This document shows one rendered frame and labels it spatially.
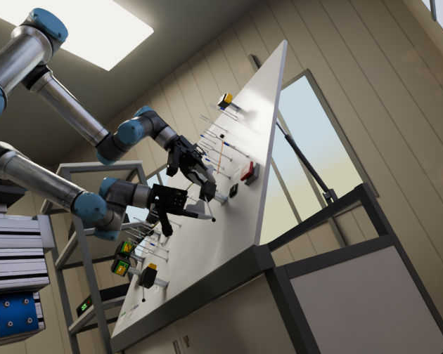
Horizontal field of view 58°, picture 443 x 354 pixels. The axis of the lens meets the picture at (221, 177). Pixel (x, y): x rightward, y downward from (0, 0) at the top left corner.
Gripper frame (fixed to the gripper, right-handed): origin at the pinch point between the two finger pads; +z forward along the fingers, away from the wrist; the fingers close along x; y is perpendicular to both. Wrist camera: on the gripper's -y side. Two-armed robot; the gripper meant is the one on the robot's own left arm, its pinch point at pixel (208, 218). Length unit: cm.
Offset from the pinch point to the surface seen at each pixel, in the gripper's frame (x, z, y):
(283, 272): -26.8, 20.9, -6.8
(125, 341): 44, -20, -63
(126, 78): 288, -104, 97
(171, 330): 18.2, -2.8, -44.3
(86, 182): 123, -74, -6
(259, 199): -17.1, 12.0, 10.2
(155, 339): 30, -8, -54
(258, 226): -22.9, 12.4, 3.0
